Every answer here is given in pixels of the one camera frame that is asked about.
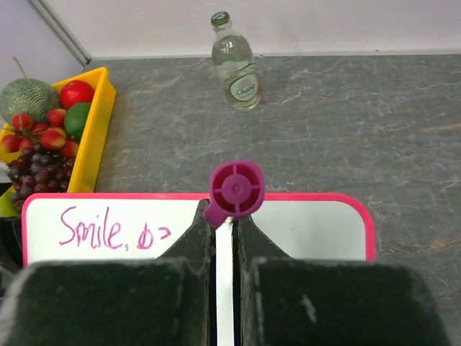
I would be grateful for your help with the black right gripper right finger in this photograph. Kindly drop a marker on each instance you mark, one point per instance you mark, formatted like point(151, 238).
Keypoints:
point(279, 300)

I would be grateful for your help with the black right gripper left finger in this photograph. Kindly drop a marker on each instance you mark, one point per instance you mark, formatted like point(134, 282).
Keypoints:
point(164, 301)

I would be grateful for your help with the magenta whiteboard marker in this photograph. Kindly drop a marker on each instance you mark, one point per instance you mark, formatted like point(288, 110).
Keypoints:
point(236, 191)

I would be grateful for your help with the pink framed whiteboard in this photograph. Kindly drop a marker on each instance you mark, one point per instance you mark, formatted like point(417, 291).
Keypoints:
point(135, 226)

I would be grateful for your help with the yellow plastic bin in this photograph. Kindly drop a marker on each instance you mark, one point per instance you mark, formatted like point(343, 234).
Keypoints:
point(91, 144)

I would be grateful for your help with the purple grape bunch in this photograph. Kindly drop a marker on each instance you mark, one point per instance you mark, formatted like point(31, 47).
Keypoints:
point(38, 170)

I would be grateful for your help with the green lime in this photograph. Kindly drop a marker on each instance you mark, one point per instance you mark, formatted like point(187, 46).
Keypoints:
point(75, 119)

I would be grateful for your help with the red apple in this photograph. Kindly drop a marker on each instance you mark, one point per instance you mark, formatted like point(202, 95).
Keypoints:
point(76, 91)

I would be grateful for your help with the clear glass soda bottle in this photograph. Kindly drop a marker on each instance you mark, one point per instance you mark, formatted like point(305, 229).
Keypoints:
point(234, 64)

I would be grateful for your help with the green netted melon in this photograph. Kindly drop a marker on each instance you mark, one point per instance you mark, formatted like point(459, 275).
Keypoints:
point(27, 95)

